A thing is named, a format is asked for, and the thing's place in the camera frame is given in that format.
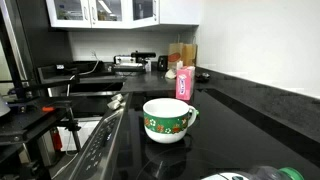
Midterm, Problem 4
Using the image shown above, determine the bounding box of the green floral white mug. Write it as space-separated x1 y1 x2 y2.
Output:
142 97 200 145

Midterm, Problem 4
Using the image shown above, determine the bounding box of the white crumpled wrapper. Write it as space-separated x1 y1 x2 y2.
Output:
164 68 178 80

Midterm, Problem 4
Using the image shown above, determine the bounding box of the small black device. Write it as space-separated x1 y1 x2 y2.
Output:
157 55 169 72

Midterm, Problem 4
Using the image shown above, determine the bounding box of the small white bottle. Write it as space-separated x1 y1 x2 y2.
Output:
144 59 153 73

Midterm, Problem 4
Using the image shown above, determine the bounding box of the white knob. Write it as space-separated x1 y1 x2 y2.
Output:
106 99 122 111
111 93 125 102

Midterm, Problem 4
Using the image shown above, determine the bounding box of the small black round object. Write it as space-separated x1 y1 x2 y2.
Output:
195 72 212 83

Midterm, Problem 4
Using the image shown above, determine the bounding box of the brown paper bag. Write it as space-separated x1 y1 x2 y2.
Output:
167 42 198 70

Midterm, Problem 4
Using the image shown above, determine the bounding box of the steel stove control panel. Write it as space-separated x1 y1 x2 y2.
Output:
68 93 133 180

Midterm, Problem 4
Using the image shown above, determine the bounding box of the black box white label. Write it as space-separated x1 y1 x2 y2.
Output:
36 63 80 85

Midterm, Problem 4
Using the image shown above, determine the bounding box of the red canister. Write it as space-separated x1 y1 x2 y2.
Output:
51 128 64 152

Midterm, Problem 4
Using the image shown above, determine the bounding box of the clear bottle green cap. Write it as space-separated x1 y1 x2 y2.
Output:
199 165 305 180

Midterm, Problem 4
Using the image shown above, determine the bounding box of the black bar camera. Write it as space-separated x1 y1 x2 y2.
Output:
130 50 157 63

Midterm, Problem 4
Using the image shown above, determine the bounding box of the white cable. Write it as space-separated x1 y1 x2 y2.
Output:
65 50 101 98

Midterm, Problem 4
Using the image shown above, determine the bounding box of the white wall cabinet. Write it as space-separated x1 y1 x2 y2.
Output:
45 0 201 30

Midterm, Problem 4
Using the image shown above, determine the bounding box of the orange clamp handle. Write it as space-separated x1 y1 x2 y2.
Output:
41 105 56 113

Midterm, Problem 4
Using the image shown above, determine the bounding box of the black metal stand frame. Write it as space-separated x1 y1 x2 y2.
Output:
0 0 83 180

